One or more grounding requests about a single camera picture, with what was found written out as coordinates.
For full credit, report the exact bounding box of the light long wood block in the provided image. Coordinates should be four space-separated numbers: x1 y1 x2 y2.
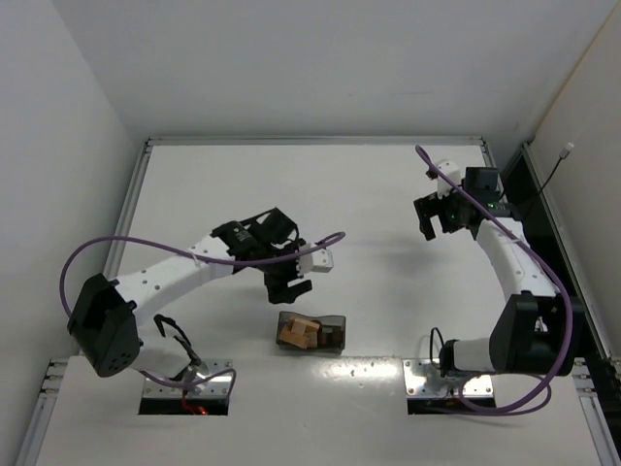
279 317 321 350

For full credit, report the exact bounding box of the grey plastic block box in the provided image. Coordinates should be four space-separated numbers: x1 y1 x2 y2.
276 312 347 354

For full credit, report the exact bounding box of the dark wood arch block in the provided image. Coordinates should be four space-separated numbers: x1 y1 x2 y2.
317 326 344 350

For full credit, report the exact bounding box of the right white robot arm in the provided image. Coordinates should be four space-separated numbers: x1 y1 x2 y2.
413 160 586 377

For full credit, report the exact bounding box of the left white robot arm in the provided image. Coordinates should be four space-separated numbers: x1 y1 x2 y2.
66 208 332 387

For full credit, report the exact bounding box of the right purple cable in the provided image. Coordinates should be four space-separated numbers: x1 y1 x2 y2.
414 144 574 415

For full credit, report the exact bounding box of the purple cable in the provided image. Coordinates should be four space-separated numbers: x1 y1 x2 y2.
59 231 346 389
414 144 574 415

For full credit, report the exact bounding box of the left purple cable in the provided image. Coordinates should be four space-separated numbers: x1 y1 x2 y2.
59 231 346 389

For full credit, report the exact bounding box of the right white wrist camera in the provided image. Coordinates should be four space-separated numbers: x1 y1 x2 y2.
427 159 461 199

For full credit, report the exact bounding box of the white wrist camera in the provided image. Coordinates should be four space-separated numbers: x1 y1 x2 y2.
427 159 461 199
297 244 334 277

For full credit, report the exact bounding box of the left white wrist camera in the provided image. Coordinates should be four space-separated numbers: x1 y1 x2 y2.
297 244 334 277

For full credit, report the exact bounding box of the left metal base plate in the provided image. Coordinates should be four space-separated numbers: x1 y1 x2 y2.
143 359 237 401

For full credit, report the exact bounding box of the metal base plate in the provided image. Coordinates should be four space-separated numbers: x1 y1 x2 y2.
402 358 494 401
143 359 237 401

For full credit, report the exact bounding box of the black wall cable with plug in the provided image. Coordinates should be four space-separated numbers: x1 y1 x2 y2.
518 142 575 219

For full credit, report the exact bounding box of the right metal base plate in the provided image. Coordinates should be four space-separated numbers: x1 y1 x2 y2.
402 358 494 401

